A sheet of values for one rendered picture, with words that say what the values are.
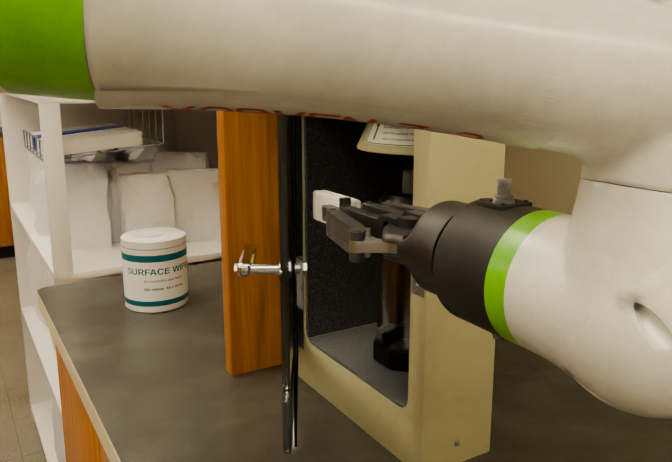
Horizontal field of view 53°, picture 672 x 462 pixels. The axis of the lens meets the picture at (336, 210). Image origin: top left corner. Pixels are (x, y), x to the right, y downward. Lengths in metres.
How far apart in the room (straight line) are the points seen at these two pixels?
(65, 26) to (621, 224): 0.28
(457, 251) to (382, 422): 0.48
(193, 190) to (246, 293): 0.96
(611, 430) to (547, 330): 0.63
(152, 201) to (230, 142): 0.95
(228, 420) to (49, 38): 0.74
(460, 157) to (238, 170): 0.39
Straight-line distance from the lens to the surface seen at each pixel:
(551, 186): 1.19
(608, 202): 0.37
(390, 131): 0.83
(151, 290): 1.39
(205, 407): 1.02
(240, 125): 1.01
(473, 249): 0.45
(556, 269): 0.40
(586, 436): 1.00
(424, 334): 0.78
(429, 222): 0.50
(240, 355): 1.10
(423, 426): 0.83
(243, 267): 0.75
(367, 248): 0.53
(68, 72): 0.33
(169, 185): 1.95
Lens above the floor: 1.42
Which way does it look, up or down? 12 degrees down
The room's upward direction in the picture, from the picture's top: straight up
